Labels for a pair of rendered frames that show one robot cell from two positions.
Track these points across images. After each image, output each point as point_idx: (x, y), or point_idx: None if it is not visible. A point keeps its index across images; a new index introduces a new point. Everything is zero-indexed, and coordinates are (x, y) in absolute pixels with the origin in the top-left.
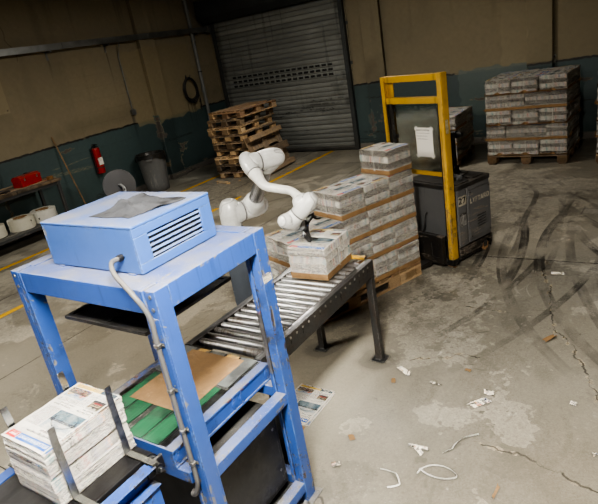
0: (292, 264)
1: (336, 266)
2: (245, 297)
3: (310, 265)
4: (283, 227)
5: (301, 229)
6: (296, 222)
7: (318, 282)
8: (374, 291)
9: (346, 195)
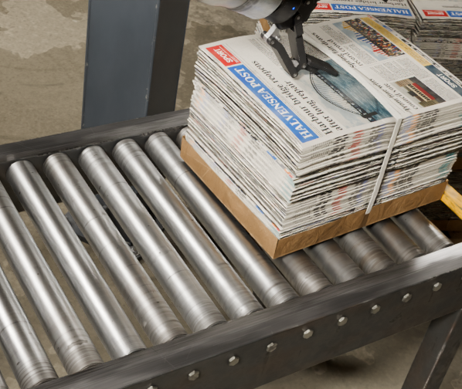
0: (195, 115)
1: (344, 215)
2: (111, 96)
3: (242, 163)
4: None
5: (253, 14)
6: None
7: (237, 240)
8: (450, 348)
9: None
